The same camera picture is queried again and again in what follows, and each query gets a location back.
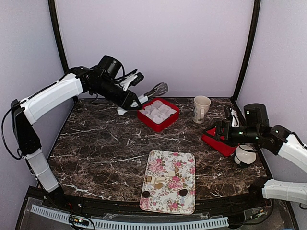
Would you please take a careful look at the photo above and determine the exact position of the white chocolate left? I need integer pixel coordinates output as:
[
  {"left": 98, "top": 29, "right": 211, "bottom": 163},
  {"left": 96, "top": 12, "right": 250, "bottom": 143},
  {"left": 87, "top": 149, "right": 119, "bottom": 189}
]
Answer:
[{"left": 150, "top": 177, "right": 156, "bottom": 185}]

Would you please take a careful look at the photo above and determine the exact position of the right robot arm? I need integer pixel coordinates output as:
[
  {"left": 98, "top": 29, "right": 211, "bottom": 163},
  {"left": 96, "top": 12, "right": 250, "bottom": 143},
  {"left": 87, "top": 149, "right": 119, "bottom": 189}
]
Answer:
[{"left": 203, "top": 103, "right": 307, "bottom": 208}]

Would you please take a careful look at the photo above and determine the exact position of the dark heart chocolate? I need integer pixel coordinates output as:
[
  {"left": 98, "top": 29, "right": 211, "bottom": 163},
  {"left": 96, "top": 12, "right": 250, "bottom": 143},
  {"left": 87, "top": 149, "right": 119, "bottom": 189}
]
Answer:
[{"left": 179, "top": 189, "right": 188, "bottom": 197}]

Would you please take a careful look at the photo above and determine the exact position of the red chocolate box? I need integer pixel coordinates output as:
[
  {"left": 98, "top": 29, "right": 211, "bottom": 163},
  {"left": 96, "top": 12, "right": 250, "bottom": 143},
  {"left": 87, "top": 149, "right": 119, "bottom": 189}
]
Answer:
[{"left": 137, "top": 98, "right": 179, "bottom": 133}]

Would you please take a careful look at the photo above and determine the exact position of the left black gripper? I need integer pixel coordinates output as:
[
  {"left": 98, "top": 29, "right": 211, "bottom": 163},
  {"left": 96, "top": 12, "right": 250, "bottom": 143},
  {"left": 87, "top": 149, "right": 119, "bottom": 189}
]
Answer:
[{"left": 92, "top": 77, "right": 143, "bottom": 110}]

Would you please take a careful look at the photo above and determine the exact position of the caramel chocolate lower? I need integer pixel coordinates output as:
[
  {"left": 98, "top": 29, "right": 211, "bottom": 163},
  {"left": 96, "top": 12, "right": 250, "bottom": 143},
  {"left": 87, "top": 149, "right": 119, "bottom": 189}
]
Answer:
[{"left": 155, "top": 183, "right": 163, "bottom": 189}]

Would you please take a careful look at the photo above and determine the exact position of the white chocolate cube upper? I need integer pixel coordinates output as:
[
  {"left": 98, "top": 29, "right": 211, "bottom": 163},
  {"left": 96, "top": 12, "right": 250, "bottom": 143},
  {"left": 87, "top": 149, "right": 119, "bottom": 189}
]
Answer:
[{"left": 168, "top": 171, "right": 175, "bottom": 177}]

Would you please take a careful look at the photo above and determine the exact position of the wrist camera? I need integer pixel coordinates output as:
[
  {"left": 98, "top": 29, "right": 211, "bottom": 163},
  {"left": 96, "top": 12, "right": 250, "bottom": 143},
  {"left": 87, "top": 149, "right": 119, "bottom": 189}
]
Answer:
[
  {"left": 224, "top": 106, "right": 240, "bottom": 127},
  {"left": 117, "top": 69, "right": 144, "bottom": 91}
]

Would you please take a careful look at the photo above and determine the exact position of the white ceramic mug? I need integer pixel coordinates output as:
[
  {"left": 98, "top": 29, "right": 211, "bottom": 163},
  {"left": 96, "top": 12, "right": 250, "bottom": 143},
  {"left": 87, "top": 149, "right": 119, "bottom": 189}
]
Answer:
[{"left": 192, "top": 95, "right": 211, "bottom": 124}]

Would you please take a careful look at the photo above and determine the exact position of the white and dark bowl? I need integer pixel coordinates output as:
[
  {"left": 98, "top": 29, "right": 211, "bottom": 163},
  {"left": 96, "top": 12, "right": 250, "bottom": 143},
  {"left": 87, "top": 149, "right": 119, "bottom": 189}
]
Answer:
[{"left": 234, "top": 145, "right": 257, "bottom": 168}]

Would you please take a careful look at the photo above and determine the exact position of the white chocolate bar middle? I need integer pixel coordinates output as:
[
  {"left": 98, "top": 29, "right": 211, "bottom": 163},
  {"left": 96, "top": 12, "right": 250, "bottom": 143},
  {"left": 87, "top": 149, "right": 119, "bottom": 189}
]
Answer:
[{"left": 156, "top": 177, "right": 166, "bottom": 183}]

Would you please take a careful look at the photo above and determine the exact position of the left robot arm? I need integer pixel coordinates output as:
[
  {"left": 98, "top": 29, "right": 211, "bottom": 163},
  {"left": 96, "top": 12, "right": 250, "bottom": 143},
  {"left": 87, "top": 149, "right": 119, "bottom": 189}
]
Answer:
[{"left": 7, "top": 56, "right": 144, "bottom": 209}]

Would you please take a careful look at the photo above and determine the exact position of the dark round chocolate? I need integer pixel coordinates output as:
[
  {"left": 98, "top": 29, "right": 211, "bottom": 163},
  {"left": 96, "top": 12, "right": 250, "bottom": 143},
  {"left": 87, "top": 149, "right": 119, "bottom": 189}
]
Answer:
[{"left": 142, "top": 191, "right": 150, "bottom": 198}]

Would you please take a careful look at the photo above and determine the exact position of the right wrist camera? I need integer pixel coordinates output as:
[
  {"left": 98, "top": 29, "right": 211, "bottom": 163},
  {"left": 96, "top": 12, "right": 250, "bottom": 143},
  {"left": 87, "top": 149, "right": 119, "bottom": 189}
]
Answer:
[{"left": 224, "top": 106, "right": 240, "bottom": 127}]

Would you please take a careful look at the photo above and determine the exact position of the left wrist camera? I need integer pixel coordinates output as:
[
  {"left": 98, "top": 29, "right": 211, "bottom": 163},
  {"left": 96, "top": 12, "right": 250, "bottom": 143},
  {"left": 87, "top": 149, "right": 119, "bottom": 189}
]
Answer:
[{"left": 117, "top": 69, "right": 144, "bottom": 91}]

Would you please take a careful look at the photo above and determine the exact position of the floral rectangular tray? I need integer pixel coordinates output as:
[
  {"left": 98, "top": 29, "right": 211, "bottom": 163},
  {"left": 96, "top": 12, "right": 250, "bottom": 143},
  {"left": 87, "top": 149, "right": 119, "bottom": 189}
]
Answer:
[{"left": 140, "top": 150, "right": 196, "bottom": 215}]

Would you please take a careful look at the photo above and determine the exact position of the white slotted cable duct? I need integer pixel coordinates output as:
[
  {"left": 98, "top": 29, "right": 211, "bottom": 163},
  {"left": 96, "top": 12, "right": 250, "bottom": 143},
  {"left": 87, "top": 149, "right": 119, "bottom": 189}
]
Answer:
[{"left": 30, "top": 205, "right": 229, "bottom": 230}]

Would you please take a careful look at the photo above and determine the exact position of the red box lid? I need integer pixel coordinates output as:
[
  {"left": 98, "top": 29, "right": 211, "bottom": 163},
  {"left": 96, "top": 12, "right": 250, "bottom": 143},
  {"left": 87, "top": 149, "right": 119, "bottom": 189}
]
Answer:
[{"left": 208, "top": 141, "right": 237, "bottom": 157}]

